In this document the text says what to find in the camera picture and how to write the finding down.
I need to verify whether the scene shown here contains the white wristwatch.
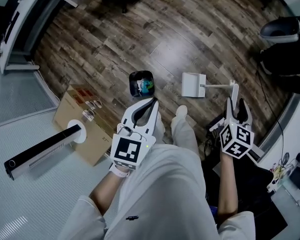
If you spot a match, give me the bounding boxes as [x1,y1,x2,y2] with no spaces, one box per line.
[109,164,131,179]

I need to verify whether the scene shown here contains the white shell backpack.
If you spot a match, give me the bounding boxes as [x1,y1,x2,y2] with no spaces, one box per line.
[259,17,300,44]

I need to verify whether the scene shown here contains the black waste bin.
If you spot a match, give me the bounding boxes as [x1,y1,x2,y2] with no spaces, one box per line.
[128,70,155,99]

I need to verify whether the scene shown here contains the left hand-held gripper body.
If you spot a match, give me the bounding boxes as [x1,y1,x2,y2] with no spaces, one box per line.
[109,123,157,170]

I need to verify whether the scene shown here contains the large cardboard box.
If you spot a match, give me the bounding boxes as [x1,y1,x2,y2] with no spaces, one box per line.
[52,83,116,167]

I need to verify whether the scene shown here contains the black keyboard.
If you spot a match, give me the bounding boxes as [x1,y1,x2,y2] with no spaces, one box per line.
[3,11,21,45]

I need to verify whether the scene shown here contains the person's left forearm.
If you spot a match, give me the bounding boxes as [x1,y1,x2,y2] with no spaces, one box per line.
[91,168,126,216]

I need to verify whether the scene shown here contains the white office desk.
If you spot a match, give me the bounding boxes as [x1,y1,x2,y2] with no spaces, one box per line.
[0,0,80,75]

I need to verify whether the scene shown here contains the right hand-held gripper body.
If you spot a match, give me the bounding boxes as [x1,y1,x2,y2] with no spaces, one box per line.
[219,116,255,159]

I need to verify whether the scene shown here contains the green and white paper litter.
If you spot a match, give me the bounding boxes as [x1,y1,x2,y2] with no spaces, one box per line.
[134,77,155,95]

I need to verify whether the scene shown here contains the person's white shirt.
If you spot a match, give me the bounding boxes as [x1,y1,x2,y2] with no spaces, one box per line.
[57,143,257,240]

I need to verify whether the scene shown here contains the white charger cables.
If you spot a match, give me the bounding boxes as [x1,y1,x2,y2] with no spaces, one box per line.
[82,99,103,121]

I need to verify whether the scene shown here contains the person's right forearm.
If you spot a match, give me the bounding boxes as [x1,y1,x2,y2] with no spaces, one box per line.
[216,152,240,222]

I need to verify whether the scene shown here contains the white curved desk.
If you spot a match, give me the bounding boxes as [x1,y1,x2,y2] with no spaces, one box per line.
[254,83,300,240]

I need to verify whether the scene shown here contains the white long-handled dustpan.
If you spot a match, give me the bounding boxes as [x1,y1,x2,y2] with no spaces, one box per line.
[181,72,240,117]

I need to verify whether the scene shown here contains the person's white shoe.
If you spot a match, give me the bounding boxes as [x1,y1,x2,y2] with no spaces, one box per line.
[175,105,188,119]

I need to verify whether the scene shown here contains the white tower fan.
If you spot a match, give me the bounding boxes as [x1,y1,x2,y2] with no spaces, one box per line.
[3,118,88,181]

